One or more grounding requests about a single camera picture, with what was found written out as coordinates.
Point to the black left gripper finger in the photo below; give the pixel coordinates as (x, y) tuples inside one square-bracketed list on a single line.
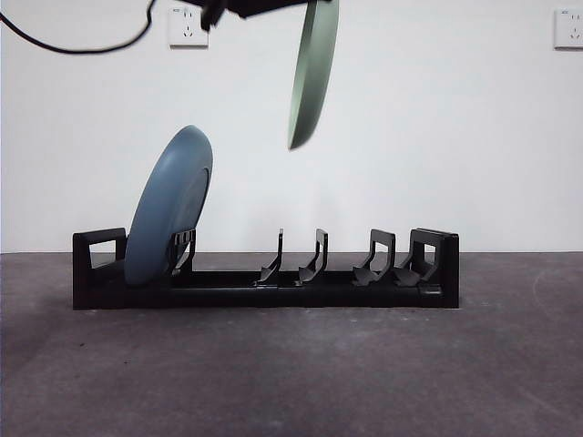
[(268, 6)]

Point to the green round plate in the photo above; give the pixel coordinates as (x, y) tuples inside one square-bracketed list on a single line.
[(312, 82)]

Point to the blue round plate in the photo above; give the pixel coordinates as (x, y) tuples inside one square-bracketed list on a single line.
[(164, 218)]

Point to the black plastic plate rack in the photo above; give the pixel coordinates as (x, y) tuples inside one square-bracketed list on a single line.
[(319, 298)]

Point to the white wall socket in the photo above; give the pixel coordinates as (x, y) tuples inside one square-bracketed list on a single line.
[(570, 29), (187, 27)]

